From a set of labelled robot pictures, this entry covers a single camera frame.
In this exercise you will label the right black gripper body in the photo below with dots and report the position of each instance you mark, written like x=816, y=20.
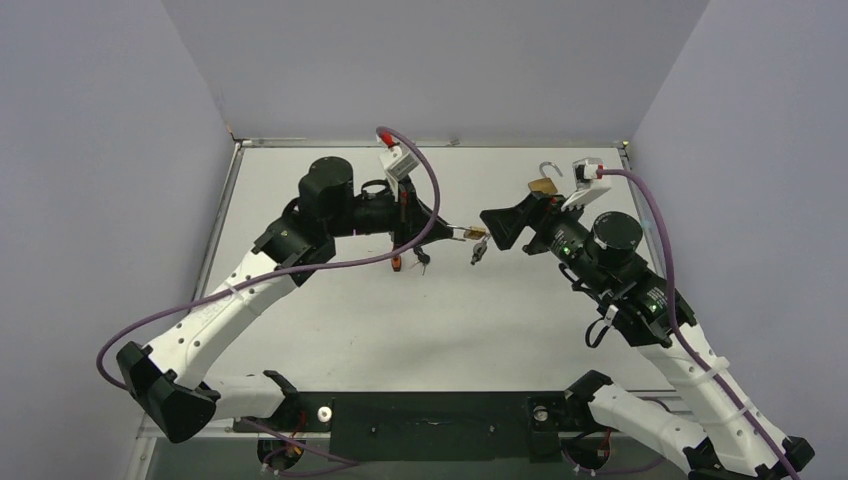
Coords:
x=539, y=223

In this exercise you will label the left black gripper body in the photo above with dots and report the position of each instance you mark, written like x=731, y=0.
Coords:
x=402, y=227

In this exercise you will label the small brass padlock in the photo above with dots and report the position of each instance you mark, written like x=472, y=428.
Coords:
x=469, y=233

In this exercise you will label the small padlock keys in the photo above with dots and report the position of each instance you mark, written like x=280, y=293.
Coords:
x=479, y=250

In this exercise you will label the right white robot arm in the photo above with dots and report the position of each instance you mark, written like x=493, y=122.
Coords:
x=726, y=436

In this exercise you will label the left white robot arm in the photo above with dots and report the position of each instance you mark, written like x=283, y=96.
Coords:
x=169, y=375

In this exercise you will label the large brass padlock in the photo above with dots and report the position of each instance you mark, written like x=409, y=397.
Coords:
x=545, y=183

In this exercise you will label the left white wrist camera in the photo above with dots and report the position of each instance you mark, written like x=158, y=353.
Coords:
x=396, y=159

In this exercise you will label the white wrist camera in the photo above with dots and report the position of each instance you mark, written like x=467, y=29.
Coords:
x=591, y=183
x=396, y=159

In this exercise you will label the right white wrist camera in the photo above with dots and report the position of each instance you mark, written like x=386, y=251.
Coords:
x=591, y=183

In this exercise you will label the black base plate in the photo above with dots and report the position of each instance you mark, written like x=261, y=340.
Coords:
x=431, y=426

